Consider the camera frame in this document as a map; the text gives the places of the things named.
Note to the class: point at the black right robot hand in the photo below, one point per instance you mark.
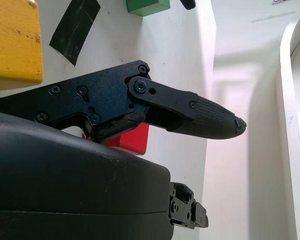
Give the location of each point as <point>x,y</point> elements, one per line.
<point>65,187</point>

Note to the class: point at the white round container rim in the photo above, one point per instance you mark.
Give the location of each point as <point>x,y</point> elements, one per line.
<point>286,100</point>

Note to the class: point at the green wooden block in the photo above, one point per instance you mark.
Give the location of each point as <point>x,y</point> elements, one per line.
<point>147,6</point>

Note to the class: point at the black tape patch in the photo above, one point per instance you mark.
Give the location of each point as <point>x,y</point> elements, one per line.
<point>75,30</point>

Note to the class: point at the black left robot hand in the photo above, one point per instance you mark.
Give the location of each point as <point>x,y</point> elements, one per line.
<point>188,3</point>

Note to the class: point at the yellow wooden block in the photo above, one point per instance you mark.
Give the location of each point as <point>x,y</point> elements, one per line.
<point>12,37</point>

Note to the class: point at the red wooden block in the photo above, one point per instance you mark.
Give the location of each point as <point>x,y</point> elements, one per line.
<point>135,140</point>

